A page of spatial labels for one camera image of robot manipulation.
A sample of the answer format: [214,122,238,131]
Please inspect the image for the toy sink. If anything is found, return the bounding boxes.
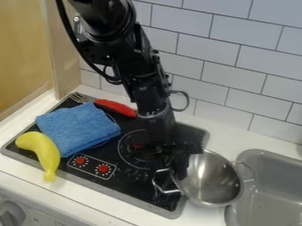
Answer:
[223,147,302,226]

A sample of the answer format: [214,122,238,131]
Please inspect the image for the toy stove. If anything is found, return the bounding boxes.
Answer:
[0,92,213,221]

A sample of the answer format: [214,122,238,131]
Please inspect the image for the wooden board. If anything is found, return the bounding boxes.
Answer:
[0,0,83,122]

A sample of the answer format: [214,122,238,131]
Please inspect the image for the silver pot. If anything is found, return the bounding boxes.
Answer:
[151,148,254,208]

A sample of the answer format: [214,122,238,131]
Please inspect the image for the red-handled silver fork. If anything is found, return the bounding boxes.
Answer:
[69,92,139,119]

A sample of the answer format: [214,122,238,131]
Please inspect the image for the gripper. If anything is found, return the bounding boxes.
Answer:
[135,109,207,181]

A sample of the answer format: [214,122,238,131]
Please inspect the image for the yellow toy banana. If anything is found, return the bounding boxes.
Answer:
[14,131,63,183]

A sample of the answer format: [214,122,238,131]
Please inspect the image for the blue cloth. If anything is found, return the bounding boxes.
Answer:
[34,102,123,159]

